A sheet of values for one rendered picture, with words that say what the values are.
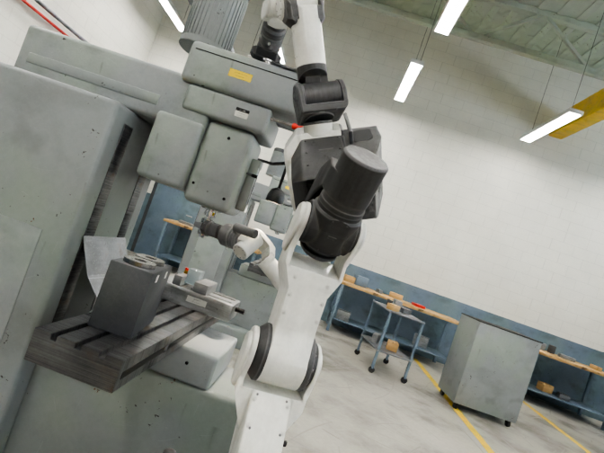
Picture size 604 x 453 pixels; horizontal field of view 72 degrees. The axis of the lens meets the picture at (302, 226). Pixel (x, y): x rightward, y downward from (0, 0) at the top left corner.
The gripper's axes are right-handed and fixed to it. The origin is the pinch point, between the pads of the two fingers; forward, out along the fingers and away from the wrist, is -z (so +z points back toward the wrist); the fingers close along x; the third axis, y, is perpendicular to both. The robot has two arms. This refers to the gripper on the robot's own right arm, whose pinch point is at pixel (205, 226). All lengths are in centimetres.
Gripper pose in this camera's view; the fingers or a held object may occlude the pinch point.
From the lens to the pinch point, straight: 169.6
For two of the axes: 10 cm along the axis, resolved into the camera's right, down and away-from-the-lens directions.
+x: -4.5, -1.9, -8.7
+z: 8.3, 2.6, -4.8
